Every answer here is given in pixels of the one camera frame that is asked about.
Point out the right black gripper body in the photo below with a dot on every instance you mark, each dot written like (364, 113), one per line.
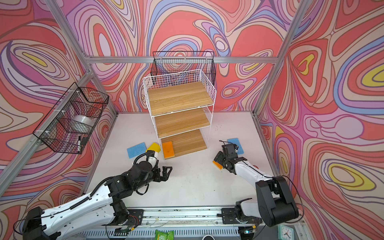
(226, 159)

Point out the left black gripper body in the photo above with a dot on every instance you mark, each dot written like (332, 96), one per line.
(155, 175)

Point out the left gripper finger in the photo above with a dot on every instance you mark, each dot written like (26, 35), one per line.
(164, 176)
(168, 172)

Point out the orange sponge with pale back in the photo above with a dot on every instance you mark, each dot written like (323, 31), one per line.
(168, 149)

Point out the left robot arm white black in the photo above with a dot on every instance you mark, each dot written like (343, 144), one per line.
(103, 206)

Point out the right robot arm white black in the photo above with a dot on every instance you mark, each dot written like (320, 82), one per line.
(274, 203)

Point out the yellow sponge near shelf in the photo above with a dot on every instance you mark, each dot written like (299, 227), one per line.
(154, 147)

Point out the blue sponge right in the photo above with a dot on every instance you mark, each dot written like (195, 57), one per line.
(238, 147)

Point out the blue sponge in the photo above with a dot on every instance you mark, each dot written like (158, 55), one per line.
(136, 150)
(238, 147)

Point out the blue sponge left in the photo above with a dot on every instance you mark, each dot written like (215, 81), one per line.
(136, 150)

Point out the green snack packet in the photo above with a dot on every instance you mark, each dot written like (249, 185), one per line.
(159, 235)

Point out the black marker pen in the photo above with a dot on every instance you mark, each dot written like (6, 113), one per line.
(79, 147)

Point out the teal alarm clock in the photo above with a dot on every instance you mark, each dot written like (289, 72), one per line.
(285, 233)

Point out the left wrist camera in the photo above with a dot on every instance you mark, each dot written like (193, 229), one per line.
(153, 161)

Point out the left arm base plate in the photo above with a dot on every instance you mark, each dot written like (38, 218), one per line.
(130, 218)

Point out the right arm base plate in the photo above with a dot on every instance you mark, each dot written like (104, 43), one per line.
(231, 216)

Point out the white wire wooden shelf rack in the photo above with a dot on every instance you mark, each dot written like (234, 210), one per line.
(181, 107)

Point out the black wire basket left wall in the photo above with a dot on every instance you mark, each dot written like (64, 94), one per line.
(56, 133)

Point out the black wire basket wall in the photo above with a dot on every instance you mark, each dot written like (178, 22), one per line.
(169, 62)
(56, 133)

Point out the black wire basket back wall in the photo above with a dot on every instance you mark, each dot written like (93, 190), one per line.
(169, 62)

